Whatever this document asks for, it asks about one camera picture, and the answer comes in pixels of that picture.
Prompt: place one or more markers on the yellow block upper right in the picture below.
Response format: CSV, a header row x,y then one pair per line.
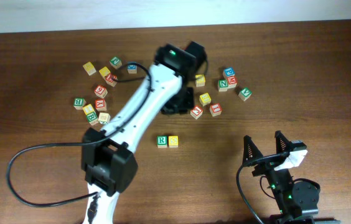
x,y
200,80

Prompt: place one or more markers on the red 3 block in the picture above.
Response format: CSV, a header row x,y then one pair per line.
x,y
196,112

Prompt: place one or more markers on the green B block lower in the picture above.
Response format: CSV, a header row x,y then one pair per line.
x,y
92,118

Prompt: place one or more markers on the green N block right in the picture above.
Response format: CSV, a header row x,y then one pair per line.
x,y
222,85

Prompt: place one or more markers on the green b block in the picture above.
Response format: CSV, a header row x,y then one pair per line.
x,y
92,118
79,103

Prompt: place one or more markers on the green B block left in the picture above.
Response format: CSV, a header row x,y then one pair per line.
x,y
79,103

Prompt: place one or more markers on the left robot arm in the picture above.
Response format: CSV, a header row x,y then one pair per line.
x,y
108,154

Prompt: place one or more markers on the red M block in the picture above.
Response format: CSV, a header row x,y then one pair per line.
x,y
232,81

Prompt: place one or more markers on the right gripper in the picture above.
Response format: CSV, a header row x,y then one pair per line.
x,y
255,151

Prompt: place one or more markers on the yellow block above B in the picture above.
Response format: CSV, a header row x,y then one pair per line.
x,y
87,109

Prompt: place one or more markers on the red Y block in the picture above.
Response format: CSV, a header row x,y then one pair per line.
x,y
100,105

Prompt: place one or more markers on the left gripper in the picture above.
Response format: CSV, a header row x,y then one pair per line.
x,y
178,106

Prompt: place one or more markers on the blue P block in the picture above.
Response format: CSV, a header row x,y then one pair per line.
x,y
228,72

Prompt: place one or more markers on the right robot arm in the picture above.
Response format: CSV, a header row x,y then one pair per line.
x,y
296,199

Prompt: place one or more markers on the yellow S block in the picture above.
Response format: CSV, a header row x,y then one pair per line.
x,y
173,141

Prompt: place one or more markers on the yellow block centre right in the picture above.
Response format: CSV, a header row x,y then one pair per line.
x,y
205,99

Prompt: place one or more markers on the green R block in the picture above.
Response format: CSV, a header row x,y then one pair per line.
x,y
162,141

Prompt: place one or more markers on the yellow block beside E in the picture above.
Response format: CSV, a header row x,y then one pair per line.
x,y
104,72

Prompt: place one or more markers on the green V block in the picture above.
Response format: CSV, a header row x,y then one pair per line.
x,y
244,94

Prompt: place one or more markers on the yellow block far left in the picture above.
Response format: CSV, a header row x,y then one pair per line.
x,y
89,68

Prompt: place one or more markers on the red 6 block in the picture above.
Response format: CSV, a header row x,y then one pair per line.
x,y
100,91

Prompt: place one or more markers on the blue D block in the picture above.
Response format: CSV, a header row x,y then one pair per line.
x,y
132,68

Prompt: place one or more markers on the red E block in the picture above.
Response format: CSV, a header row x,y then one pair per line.
x,y
111,80

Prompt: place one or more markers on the red I block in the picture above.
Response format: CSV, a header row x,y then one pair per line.
x,y
215,109

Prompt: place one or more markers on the plain block green bottom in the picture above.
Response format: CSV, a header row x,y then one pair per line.
x,y
104,118

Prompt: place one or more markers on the green P block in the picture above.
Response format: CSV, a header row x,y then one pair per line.
x,y
115,62

